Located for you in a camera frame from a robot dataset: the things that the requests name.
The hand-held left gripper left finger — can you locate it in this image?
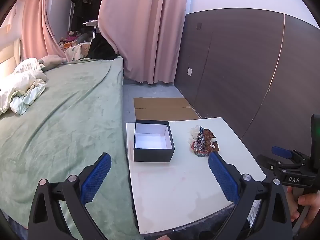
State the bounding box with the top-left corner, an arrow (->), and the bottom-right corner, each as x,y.
27,152 -> 112,240

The cream headboard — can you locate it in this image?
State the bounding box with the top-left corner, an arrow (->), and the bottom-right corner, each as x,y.
0,25 -> 22,80

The pale patterned bedding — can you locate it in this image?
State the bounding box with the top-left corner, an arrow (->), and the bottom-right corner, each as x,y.
64,42 -> 92,62

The grey-green pillow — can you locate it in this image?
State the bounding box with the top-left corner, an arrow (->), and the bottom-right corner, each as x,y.
37,54 -> 68,70

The person's right hand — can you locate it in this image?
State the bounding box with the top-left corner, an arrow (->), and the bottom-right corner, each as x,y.
286,187 -> 320,228

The narrow pink curtain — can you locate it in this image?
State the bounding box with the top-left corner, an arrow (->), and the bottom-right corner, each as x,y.
22,0 -> 67,62

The pile of mixed jewelry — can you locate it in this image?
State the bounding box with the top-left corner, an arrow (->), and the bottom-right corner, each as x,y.
187,126 -> 219,157

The black cloth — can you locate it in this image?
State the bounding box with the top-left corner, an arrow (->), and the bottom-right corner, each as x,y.
86,33 -> 118,61

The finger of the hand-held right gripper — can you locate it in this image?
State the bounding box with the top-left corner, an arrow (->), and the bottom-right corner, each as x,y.
256,154 -> 284,178
272,146 -> 311,164

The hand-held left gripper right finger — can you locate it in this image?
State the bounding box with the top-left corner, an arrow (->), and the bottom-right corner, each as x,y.
208,152 -> 293,240

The green bed blanket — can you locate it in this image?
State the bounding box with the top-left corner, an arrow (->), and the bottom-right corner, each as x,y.
0,56 -> 140,240

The wide pink curtain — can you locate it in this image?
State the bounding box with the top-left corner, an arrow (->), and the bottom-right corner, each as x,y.
98,0 -> 188,85

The light blue cloth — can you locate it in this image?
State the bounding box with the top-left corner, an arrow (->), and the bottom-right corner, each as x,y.
10,82 -> 47,116

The flat cardboard sheet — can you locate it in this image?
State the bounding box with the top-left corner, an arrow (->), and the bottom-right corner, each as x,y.
133,97 -> 201,121

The black jewelry box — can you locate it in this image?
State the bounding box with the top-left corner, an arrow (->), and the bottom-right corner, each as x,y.
133,119 -> 175,162

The pile of plush toys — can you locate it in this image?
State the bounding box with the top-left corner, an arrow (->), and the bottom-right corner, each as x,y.
59,29 -> 93,47

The white crumpled duvet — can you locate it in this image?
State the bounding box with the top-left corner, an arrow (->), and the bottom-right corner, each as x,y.
0,58 -> 48,115

